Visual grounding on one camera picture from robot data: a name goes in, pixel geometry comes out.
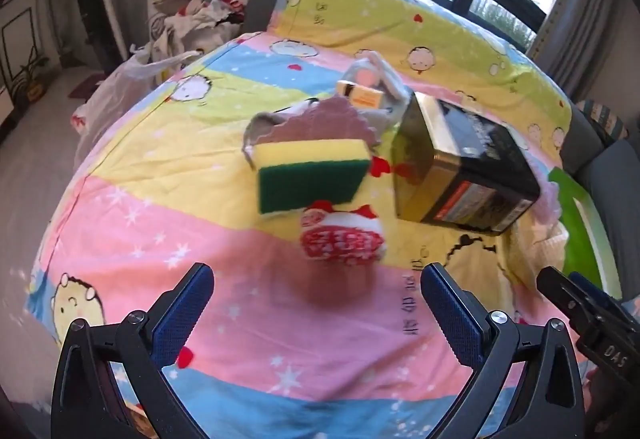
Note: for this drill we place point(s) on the small colourful tissue packet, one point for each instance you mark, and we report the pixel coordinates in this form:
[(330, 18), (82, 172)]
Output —
[(362, 95)]

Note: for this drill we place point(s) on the white plastic bag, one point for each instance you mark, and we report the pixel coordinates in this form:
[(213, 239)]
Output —
[(115, 89)]

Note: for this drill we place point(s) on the pile of clothes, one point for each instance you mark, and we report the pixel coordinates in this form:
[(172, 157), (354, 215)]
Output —
[(200, 14)]

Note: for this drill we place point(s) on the striped cushion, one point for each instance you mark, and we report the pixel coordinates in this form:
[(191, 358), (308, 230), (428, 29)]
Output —
[(602, 119)]

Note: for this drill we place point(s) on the grey sofa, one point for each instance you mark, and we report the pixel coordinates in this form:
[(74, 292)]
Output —
[(610, 179)]

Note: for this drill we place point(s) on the green cardboard box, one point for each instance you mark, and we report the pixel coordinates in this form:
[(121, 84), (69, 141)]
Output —
[(575, 209)]

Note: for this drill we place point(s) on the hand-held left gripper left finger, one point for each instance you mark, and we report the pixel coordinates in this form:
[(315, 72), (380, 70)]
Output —
[(182, 314)]

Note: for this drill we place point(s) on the yellow green sponge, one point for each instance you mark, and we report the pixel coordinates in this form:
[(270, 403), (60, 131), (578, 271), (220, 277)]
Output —
[(310, 179)]

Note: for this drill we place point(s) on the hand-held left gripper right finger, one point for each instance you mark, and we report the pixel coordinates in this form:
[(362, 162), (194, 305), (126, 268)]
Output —
[(452, 314)]

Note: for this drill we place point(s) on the grey curtain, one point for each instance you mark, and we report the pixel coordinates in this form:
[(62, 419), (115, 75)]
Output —
[(590, 19)]

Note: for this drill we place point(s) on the brown floor mat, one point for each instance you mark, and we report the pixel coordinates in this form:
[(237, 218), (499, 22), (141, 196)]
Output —
[(85, 86)]

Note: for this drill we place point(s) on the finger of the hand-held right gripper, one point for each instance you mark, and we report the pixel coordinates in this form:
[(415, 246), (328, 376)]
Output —
[(595, 334), (597, 288)]

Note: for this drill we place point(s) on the black panel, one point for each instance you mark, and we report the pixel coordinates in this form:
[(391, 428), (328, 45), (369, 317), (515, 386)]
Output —
[(97, 29)]

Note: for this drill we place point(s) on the grey cloth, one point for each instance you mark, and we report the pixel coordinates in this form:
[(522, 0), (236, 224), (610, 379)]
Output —
[(262, 124)]

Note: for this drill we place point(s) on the black gold tin box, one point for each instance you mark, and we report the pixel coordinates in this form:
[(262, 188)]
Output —
[(465, 159)]

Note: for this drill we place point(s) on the potted plant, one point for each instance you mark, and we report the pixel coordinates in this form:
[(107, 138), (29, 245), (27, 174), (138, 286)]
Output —
[(30, 79)]

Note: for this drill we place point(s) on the grey elephant plush toy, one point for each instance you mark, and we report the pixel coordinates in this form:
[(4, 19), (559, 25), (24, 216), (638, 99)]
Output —
[(390, 79)]

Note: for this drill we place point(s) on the red white plush toy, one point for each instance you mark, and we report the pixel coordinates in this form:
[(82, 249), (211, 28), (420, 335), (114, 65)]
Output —
[(340, 234)]

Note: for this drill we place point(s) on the cartoon printed blanket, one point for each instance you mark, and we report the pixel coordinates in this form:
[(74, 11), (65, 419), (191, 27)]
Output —
[(200, 199)]

